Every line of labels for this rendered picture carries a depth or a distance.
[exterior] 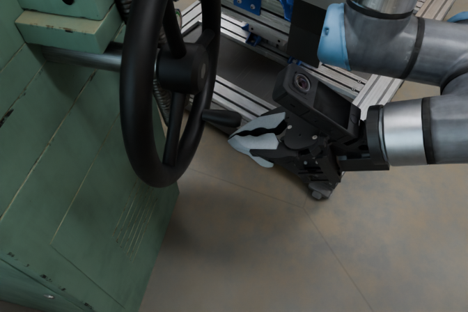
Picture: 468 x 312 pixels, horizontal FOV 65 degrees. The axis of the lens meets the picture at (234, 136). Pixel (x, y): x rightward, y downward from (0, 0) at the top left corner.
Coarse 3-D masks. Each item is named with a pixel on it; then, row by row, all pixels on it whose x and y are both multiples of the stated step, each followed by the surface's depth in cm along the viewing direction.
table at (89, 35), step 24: (0, 0) 37; (0, 24) 38; (24, 24) 39; (48, 24) 39; (72, 24) 39; (96, 24) 39; (120, 24) 43; (0, 48) 38; (72, 48) 41; (96, 48) 40
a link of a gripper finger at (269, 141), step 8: (240, 136) 51; (248, 136) 50; (256, 136) 50; (264, 136) 49; (272, 136) 48; (232, 144) 52; (240, 144) 50; (248, 144) 49; (256, 144) 49; (264, 144) 48; (272, 144) 47; (248, 152) 49; (256, 160) 52; (264, 160) 52
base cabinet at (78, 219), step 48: (96, 96) 59; (48, 144) 50; (96, 144) 62; (48, 192) 51; (96, 192) 65; (144, 192) 89; (0, 240) 44; (48, 240) 53; (96, 240) 68; (144, 240) 96; (0, 288) 77; (48, 288) 61; (96, 288) 72; (144, 288) 104
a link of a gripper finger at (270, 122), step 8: (256, 120) 52; (264, 120) 51; (272, 120) 50; (280, 120) 49; (240, 128) 52; (248, 128) 51; (256, 128) 51; (264, 128) 50; (272, 128) 49; (280, 128) 49; (232, 136) 53; (280, 136) 52
